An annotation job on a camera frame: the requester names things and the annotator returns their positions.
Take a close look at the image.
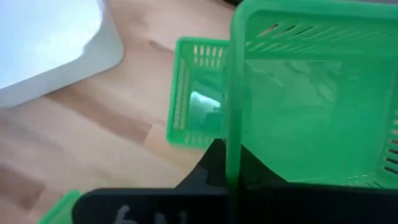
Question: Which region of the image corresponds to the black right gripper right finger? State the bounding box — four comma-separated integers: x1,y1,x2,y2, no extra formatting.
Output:
241,143,292,187

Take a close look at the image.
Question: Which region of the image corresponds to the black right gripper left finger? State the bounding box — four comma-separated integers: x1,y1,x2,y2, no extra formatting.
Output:
175,139,229,189

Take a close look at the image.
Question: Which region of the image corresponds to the green plastic basket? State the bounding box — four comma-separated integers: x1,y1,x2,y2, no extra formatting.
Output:
166,36,231,149
225,0,398,224
37,189,82,224

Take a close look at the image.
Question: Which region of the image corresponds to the white plastic basket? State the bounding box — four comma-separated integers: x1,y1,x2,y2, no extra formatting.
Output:
0,0,125,109

